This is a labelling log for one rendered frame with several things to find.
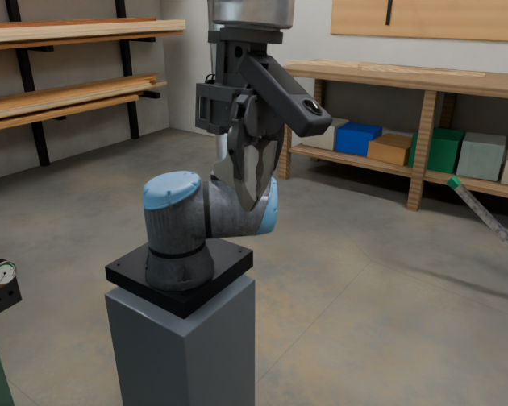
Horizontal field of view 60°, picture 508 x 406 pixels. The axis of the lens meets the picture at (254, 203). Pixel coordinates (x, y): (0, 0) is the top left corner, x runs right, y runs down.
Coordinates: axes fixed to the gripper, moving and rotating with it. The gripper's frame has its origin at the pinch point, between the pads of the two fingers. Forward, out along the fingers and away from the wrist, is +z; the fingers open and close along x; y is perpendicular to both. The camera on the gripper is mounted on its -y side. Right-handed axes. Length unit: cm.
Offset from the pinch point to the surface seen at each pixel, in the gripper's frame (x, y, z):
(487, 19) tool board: -295, 49, -45
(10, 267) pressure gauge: 0, 77, 39
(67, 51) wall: -167, 342, -4
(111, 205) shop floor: -124, 220, 91
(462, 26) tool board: -294, 64, -41
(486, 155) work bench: -262, 24, 36
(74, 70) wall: -172, 342, 11
